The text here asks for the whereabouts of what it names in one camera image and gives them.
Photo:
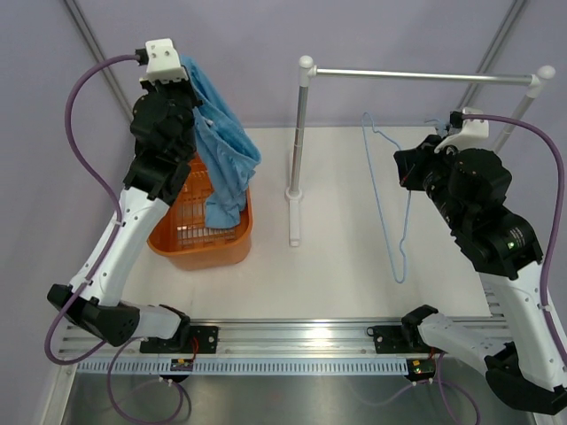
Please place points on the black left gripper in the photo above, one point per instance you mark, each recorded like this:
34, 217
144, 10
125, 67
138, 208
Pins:
184, 86

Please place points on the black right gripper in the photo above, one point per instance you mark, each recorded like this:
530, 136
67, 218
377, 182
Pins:
412, 163

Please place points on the blue wire hanger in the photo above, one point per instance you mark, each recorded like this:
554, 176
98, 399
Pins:
385, 212

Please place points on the light blue shorts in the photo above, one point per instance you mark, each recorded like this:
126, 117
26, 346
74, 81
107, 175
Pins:
230, 156

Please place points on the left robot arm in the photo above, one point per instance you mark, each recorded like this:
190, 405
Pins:
92, 300

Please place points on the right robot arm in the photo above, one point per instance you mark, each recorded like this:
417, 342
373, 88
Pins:
525, 373

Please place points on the orange plastic basket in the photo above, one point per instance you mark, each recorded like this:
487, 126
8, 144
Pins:
183, 238

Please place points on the silver clothes rack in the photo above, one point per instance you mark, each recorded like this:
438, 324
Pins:
308, 70

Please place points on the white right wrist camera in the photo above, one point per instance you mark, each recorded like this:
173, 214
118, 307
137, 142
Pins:
464, 133

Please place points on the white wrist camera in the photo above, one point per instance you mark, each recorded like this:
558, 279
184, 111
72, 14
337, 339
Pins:
162, 62
464, 133

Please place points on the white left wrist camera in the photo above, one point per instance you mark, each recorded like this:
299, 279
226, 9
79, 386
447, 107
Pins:
162, 62

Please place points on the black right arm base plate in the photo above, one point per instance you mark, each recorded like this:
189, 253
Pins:
403, 339

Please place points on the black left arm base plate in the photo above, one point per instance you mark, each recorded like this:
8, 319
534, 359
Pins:
184, 341

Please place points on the aluminium mounting rail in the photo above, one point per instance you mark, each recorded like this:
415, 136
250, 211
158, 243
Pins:
259, 339

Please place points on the white slotted cable duct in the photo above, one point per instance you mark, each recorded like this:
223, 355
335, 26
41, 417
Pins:
254, 367

